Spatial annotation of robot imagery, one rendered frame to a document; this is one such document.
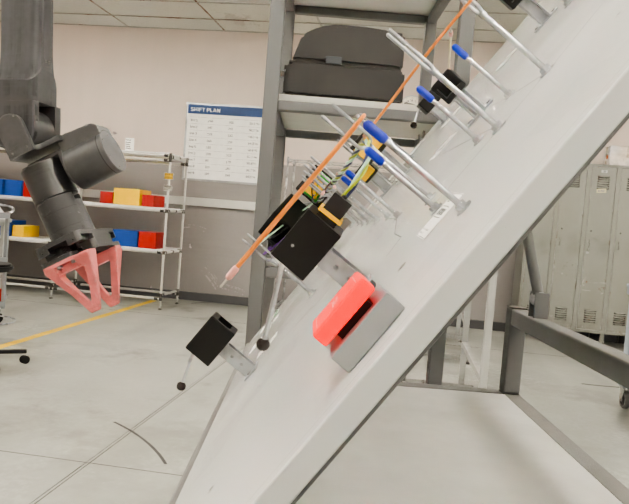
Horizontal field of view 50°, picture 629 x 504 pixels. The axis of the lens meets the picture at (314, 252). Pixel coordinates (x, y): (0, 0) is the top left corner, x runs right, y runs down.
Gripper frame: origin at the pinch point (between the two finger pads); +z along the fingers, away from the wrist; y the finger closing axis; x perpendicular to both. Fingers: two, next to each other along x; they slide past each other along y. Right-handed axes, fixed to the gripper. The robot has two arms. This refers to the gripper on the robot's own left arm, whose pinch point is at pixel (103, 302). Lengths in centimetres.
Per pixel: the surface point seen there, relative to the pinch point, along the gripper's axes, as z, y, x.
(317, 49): -41, 85, -36
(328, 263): 7.1, -19.7, -32.1
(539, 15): -14, 29, -71
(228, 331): 10.6, 11.3, -10.1
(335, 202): 2.2, -20.7, -35.2
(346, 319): 11, -40, -35
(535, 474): 51, 24, -42
